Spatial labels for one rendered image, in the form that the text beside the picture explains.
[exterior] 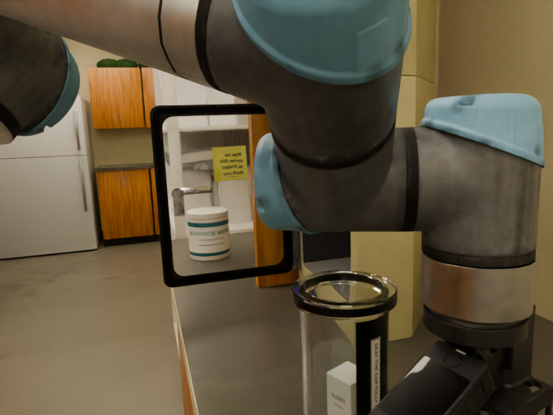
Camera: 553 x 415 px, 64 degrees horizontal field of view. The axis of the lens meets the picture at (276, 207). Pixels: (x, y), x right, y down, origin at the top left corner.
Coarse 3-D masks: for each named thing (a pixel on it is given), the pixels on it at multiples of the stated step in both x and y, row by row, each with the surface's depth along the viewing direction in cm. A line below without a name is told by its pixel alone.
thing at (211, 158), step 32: (192, 128) 95; (224, 128) 97; (256, 128) 99; (192, 160) 96; (224, 160) 98; (192, 192) 97; (224, 192) 99; (192, 224) 98; (224, 224) 101; (256, 224) 103; (192, 256) 100; (224, 256) 102; (256, 256) 104
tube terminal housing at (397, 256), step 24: (432, 0) 84; (432, 24) 86; (408, 48) 73; (432, 48) 87; (408, 72) 74; (432, 72) 88; (408, 96) 75; (432, 96) 89; (408, 120) 75; (360, 240) 76; (384, 240) 78; (408, 240) 79; (360, 264) 77; (384, 264) 78; (408, 264) 80; (408, 288) 81; (408, 312) 81; (408, 336) 82
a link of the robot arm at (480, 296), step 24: (432, 264) 31; (456, 264) 36; (528, 264) 32; (432, 288) 31; (456, 288) 30; (480, 288) 29; (504, 288) 29; (528, 288) 29; (432, 312) 33; (456, 312) 30; (480, 312) 29; (504, 312) 29; (528, 312) 30
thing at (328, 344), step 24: (312, 288) 49; (336, 288) 50; (360, 288) 50; (384, 288) 45; (384, 312) 42; (312, 336) 44; (336, 336) 42; (312, 360) 44; (336, 360) 43; (312, 384) 45; (336, 384) 43; (312, 408) 46; (336, 408) 44
